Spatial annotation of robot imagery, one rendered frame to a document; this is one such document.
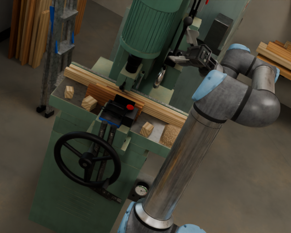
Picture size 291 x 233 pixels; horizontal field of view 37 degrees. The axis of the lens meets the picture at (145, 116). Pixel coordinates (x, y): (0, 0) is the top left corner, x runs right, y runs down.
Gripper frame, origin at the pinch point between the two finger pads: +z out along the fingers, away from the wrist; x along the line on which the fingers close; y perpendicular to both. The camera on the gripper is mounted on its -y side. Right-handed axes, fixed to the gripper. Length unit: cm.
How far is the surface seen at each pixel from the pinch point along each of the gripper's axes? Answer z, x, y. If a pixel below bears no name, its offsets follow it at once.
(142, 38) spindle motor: 7.3, 4.0, -9.2
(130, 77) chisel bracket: -6.1, 13.9, -24.0
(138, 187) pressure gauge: -37, 52, -26
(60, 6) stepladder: -1, -30, -112
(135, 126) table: -19.9, 29.9, -24.1
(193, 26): -14.4, -17.2, -10.1
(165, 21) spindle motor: 6.5, -3.4, -1.4
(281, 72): -175, -94, -74
